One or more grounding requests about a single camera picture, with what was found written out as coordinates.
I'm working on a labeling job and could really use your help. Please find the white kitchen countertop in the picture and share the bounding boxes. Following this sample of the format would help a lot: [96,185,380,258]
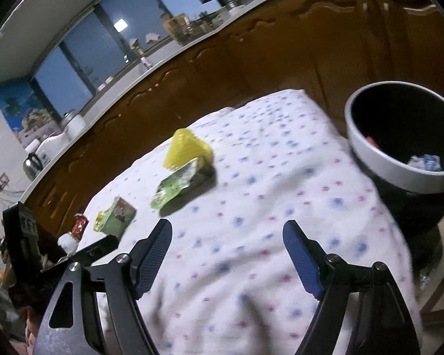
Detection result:
[20,0,319,202]

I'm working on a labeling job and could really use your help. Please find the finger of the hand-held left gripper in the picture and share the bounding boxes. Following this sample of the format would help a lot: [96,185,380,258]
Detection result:
[73,234,120,266]

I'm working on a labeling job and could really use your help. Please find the white rice cooker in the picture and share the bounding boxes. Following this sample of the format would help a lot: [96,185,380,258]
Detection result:
[35,132,70,164]

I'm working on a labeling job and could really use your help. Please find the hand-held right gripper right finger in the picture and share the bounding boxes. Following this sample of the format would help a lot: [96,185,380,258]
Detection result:
[282,220,412,355]

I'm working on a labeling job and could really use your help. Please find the black bin with white rim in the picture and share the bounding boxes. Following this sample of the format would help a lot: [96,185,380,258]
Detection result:
[345,81,444,238]

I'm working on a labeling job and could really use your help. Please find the red foil wrapper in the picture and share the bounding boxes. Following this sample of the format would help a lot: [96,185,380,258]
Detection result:
[72,213,90,239]

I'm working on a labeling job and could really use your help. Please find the blue wrapper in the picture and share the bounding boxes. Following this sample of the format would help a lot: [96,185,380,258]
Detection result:
[407,154,442,172]

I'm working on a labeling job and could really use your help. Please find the white dotted tablecloth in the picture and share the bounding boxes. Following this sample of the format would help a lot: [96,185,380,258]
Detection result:
[74,89,423,355]

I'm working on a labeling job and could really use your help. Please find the yellow foam net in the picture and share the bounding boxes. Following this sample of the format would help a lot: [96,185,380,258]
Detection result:
[163,128,214,171]

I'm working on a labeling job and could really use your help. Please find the kitchen window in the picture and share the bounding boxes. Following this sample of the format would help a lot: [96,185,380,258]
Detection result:
[30,0,223,120]

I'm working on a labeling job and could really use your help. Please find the metal kettle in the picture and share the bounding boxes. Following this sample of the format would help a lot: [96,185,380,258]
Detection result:
[22,153,44,180]

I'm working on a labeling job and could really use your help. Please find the green drink carton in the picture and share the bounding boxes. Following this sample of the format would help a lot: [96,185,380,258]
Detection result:
[102,197,137,238]

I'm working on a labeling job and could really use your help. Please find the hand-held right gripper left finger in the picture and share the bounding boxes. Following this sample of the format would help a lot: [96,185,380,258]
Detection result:
[33,219,173,355]

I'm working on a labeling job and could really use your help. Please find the white jar with metal lid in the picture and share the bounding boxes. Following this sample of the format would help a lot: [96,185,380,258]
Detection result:
[62,109,86,138]

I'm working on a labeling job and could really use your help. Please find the wooden cutting board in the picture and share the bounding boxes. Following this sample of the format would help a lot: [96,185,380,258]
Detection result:
[162,14,190,40]

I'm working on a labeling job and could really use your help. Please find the small white foam net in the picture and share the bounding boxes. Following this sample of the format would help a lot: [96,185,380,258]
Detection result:
[57,232,79,256]

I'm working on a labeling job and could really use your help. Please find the green snack packet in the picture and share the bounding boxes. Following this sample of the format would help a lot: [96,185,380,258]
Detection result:
[150,157,203,210]

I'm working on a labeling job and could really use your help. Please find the wooden lower cabinets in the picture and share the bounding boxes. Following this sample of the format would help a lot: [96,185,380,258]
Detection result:
[22,0,444,237]

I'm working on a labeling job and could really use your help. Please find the blue wall poster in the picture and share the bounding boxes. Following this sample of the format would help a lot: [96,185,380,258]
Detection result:
[0,80,57,145]

